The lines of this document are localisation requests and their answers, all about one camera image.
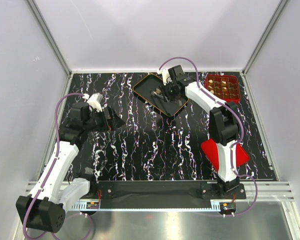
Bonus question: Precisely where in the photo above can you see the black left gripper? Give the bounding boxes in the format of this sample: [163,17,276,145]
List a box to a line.
[84,105,125,133]

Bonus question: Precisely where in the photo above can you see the metal tweezers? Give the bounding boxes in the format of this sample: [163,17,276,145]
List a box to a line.
[150,88,165,100]

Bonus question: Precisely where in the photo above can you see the red box lid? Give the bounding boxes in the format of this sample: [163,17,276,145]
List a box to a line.
[201,139,250,172]

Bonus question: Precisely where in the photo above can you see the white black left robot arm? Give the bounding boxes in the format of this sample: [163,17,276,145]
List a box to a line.
[15,102,125,233]

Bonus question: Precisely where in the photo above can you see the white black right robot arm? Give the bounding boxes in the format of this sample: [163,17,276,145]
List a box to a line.
[157,65,250,199]

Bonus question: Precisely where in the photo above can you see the red chocolate box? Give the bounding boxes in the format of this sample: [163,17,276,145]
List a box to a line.
[205,74,241,104]

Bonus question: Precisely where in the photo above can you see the dark green gold-rimmed tray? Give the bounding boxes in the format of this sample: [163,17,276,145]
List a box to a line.
[132,73,189,117]

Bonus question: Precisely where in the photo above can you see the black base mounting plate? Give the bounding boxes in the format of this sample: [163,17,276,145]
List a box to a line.
[68,180,246,213]

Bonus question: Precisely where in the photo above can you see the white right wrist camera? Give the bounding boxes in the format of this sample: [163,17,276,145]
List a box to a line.
[157,65,187,85]

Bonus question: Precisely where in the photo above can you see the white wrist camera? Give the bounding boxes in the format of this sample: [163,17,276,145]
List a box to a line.
[157,65,187,85]
[83,92,103,112]

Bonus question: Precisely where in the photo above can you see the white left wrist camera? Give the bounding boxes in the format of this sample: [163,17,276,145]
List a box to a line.
[83,92,103,112]

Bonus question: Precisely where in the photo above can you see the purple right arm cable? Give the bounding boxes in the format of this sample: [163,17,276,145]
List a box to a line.
[159,57,258,218]

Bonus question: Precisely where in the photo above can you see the aluminium frame post left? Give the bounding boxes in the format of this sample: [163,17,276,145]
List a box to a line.
[25,0,72,77]

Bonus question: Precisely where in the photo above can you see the aluminium frame post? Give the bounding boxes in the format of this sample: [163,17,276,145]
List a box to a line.
[242,0,290,75]
[25,0,72,77]

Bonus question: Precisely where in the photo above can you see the aluminium frame post right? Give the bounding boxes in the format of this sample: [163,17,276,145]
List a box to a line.
[242,0,290,75]

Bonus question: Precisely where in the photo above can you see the aluminium front rail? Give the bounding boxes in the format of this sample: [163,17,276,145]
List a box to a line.
[27,178,294,213]

